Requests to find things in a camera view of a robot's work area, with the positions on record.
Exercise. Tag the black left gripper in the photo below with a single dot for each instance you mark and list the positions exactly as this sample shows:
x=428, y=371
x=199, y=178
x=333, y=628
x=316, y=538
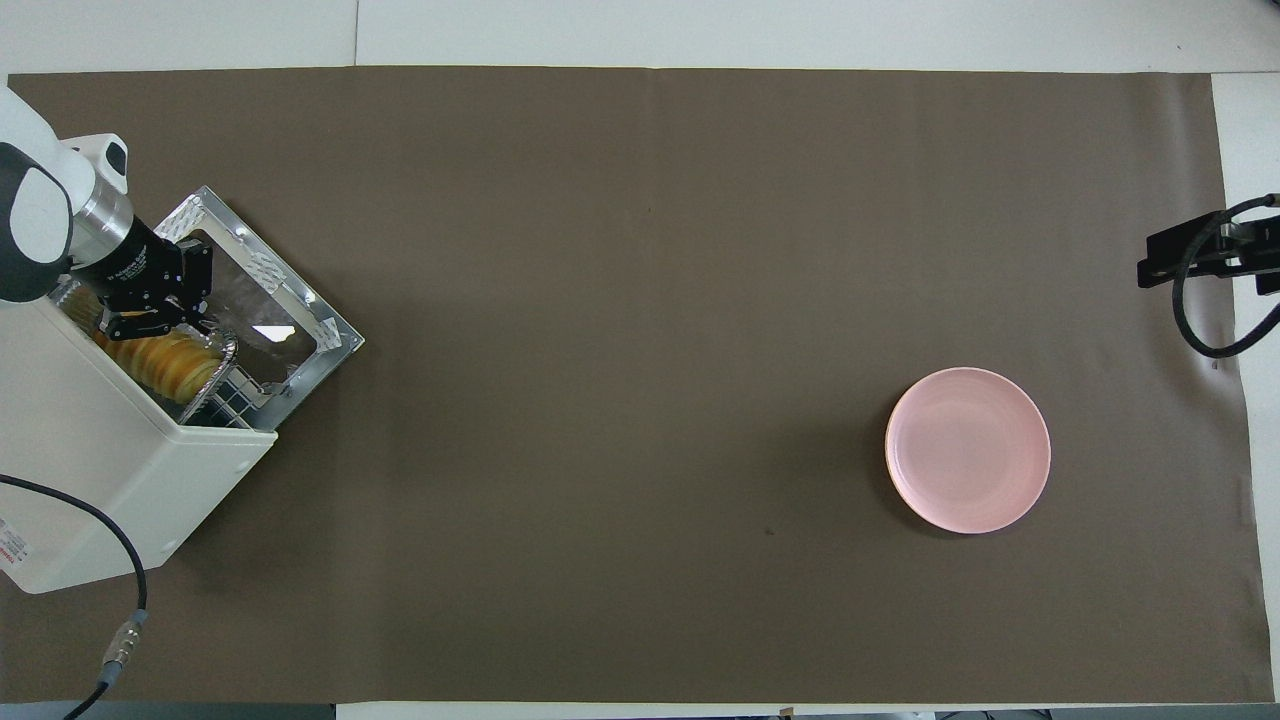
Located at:
x=135, y=265

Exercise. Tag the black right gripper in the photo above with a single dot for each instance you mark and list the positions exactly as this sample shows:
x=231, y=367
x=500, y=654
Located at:
x=1268, y=282

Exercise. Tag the golden sliced bread loaf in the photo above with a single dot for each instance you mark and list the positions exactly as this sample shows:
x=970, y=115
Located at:
x=165, y=365

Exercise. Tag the aluminium foil tray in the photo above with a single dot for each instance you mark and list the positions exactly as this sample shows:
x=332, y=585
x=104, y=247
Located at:
x=226, y=350

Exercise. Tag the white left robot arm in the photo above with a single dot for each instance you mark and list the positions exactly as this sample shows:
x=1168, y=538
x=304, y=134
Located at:
x=30, y=200

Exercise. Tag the white toaster oven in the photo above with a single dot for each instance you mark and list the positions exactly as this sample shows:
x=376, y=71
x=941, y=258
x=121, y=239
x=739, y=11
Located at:
x=100, y=500

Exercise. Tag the pink round plate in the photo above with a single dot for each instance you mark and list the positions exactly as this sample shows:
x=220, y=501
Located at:
x=968, y=450

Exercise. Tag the brown table mat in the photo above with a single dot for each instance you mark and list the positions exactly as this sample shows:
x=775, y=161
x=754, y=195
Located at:
x=700, y=350

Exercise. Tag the glass oven door metal frame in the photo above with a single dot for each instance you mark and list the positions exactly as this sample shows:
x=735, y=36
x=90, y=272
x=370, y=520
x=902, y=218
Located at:
x=240, y=290

